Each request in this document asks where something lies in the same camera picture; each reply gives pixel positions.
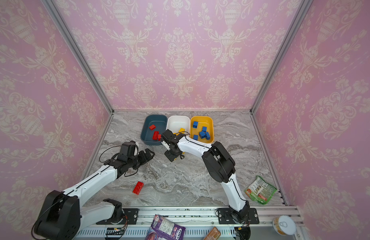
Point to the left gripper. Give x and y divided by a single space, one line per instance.
145 159

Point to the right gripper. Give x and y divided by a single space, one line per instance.
173 152

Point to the white container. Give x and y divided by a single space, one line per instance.
175 123

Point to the dark teal container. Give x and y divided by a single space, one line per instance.
160 121

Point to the long red lego brick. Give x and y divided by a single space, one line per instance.
139 186

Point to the yellow container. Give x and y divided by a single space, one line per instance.
204 123

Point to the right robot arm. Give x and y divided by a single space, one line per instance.
219 164

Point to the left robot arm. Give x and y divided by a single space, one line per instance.
63 213

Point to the purple snack bag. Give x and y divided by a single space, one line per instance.
163 229

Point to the brown snack packet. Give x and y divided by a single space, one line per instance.
214 234

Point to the green snack bag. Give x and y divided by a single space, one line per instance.
260 191

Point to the white round can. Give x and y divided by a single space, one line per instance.
284 225

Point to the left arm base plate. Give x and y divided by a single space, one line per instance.
130 217

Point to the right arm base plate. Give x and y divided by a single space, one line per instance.
225 217

